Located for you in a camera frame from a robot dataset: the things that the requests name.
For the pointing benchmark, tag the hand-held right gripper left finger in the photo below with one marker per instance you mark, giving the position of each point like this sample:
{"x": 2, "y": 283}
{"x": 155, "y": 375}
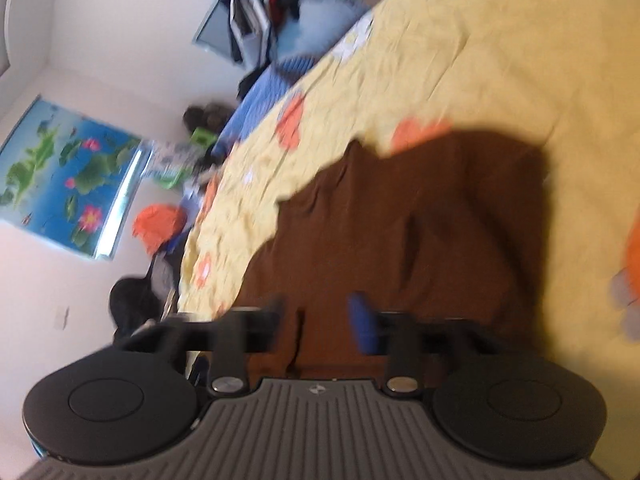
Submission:
{"x": 245, "y": 331}

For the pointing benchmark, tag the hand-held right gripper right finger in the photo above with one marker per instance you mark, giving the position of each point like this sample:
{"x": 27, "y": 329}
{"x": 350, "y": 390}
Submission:
{"x": 367, "y": 325}

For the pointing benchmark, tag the brown knit sweater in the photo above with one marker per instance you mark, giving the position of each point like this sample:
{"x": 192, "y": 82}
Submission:
{"x": 400, "y": 235}

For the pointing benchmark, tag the black bag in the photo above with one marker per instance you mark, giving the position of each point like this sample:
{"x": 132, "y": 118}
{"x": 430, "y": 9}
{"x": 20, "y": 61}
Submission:
{"x": 135, "y": 305}

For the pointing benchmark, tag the orange cloth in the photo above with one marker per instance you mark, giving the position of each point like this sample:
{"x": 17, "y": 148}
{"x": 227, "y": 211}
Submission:
{"x": 160, "y": 227}

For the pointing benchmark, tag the green box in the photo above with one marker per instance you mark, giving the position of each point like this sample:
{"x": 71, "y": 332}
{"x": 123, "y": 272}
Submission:
{"x": 202, "y": 137}

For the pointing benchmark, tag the blue quilt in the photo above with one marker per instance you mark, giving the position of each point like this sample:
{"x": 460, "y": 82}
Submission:
{"x": 260, "y": 105}

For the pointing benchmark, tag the yellow printed bed sheet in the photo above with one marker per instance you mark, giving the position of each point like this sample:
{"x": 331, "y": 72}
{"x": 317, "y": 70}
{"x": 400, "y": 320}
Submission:
{"x": 475, "y": 60}

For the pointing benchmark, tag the grey monitor screen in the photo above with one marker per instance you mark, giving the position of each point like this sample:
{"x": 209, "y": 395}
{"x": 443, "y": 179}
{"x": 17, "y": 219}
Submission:
{"x": 215, "y": 30}

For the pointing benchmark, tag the lotus wall poster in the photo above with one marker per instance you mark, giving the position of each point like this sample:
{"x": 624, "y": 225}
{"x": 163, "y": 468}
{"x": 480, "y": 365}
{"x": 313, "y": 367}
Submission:
{"x": 60, "y": 175}

